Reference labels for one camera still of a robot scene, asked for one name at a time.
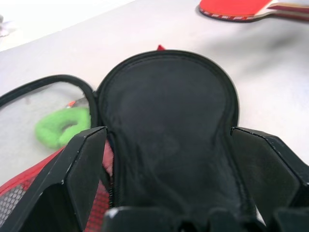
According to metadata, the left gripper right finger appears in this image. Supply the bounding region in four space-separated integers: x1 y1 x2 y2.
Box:
230 127 309 232

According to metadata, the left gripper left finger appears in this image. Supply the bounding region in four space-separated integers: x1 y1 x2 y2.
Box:
6 126 108 232

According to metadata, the green fuzzy plush pendant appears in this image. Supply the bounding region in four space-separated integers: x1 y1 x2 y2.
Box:
35 107 92 149

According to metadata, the black and red paddle case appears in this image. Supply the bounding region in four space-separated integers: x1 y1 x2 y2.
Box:
0 44 266 232

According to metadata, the red table tennis paddle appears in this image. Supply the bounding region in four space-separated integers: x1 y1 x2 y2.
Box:
198 0 309 24

